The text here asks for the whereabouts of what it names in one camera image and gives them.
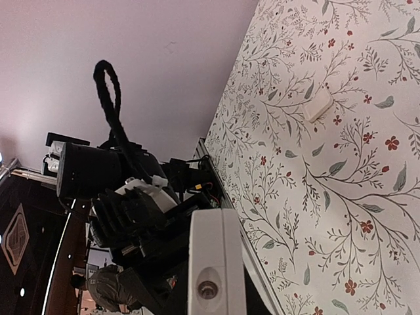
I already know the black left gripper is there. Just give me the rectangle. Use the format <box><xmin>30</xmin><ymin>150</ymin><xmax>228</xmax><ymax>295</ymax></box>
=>
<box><xmin>111</xmin><ymin>236</ymin><xmax>188</xmax><ymax>314</ymax></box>

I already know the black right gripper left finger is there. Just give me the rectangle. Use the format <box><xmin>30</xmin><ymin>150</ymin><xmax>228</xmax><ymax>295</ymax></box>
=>
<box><xmin>171</xmin><ymin>262</ymin><xmax>188</xmax><ymax>315</ymax></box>

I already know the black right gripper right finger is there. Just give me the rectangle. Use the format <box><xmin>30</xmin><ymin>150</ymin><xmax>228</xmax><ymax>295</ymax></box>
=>
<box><xmin>243</xmin><ymin>266</ymin><xmax>271</xmax><ymax>315</ymax></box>

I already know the white remote control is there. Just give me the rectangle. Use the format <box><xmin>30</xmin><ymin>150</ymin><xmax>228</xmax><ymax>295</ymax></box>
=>
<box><xmin>187</xmin><ymin>208</ymin><xmax>247</xmax><ymax>315</ymax></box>

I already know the white battery cover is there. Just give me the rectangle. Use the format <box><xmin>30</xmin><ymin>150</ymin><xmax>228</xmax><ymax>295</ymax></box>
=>
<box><xmin>302</xmin><ymin>87</ymin><xmax>333</xmax><ymax>123</ymax></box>

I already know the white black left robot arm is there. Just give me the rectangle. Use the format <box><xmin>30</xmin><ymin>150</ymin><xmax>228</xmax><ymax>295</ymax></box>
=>
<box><xmin>43</xmin><ymin>133</ymin><xmax>218</xmax><ymax>314</ymax></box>

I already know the person in background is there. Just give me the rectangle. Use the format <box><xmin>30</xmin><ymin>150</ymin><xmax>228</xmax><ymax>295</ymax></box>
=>
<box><xmin>70</xmin><ymin>264</ymin><xmax>142</xmax><ymax>312</ymax></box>

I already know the floral patterned table mat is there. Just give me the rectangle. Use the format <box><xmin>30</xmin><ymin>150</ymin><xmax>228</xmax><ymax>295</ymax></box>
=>
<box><xmin>205</xmin><ymin>1</ymin><xmax>419</xmax><ymax>314</ymax></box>

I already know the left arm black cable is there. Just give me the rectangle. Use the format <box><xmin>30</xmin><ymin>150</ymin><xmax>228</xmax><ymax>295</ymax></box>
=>
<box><xmin>93</xmin><ymin>59</ymin><xmax>148</xmax><ymax>184</ymax></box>

